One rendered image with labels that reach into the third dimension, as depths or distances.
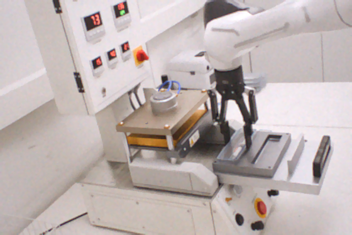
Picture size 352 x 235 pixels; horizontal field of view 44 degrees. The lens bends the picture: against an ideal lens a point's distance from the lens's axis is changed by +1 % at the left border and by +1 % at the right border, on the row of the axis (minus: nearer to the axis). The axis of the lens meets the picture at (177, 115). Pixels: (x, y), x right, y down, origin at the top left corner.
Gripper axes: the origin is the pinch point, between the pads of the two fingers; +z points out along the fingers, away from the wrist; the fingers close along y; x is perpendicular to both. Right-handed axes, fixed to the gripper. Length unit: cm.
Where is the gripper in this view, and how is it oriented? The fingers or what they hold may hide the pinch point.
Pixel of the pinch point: (237, 135)
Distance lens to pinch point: 122.6
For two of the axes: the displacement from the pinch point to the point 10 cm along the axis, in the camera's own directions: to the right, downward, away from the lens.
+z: 1.8, 9.0, 3.9
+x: 4.5, -4.3, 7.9
